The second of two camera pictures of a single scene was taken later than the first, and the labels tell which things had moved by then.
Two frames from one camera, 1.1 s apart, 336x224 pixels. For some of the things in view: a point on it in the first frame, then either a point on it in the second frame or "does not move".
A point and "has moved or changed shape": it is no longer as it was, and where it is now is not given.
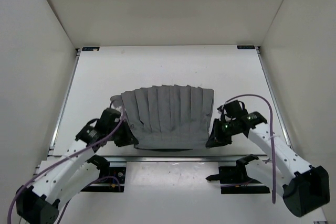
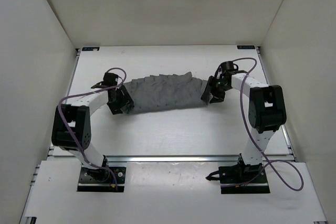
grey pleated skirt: [168, 117] has moved or changed shape
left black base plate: [111, 175] does not move
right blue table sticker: [245, 47] does not move
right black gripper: [216, 138] to [211, 90]
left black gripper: [127, 138] to [126, 100]
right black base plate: [237, 175] does not move
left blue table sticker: [91, 49] does not move
